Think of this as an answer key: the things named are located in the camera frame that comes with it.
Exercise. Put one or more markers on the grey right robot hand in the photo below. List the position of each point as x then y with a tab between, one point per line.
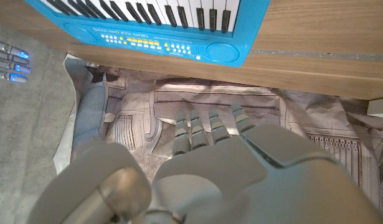
7	62

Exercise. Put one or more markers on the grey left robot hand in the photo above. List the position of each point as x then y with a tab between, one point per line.
225	186

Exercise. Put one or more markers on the blue toy piano keyboard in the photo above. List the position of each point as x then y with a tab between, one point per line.
166	40

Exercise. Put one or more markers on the printed sofa backdrop cloth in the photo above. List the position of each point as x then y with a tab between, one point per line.
216	96

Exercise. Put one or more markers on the white power strip box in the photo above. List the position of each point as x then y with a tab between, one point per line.
379	108

